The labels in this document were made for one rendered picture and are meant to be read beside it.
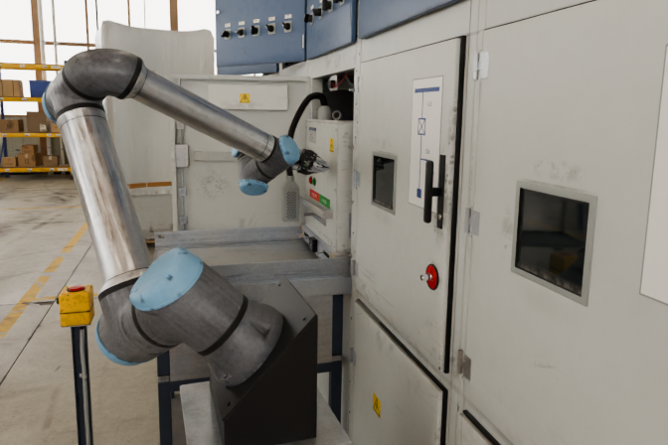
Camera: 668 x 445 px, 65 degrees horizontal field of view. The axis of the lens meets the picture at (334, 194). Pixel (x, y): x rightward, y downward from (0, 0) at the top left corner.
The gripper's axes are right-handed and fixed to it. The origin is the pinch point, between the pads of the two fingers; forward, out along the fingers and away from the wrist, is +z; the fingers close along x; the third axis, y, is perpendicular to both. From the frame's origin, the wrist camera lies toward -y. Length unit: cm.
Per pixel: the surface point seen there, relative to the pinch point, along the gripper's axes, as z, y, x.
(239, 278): -26, 5, -44
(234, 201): -7, -62, -24
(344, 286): 8.6, 17.6, -39.6
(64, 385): -49, -122, -140
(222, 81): -24, -64, 28
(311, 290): -2.3, 14.5, -43.0
